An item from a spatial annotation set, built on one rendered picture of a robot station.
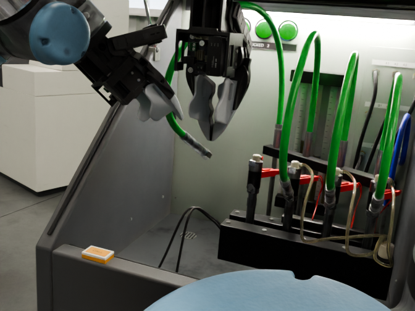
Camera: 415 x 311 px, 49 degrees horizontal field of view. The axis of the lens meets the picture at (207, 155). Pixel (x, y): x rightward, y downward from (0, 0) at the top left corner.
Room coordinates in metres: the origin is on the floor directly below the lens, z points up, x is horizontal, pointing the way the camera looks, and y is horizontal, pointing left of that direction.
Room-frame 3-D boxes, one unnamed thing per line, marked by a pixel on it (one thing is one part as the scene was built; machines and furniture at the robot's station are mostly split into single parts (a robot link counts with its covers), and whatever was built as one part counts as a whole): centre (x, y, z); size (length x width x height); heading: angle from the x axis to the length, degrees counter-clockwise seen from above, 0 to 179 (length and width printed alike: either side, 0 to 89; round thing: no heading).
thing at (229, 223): (0.87, -0.21, 0.91); 0.34 x 0.10 x 0.15; 71
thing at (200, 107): (0.62, 0.02, 1.26); 0.06 x 0.03 x 0.09; 161
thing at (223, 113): (0.61, -0.01, 1.26); 0.06 x 0.03 x 0.09; 161
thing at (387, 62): (1.07, -0.42, 1.20); 0.13 x 0.03 x 0.31; 71
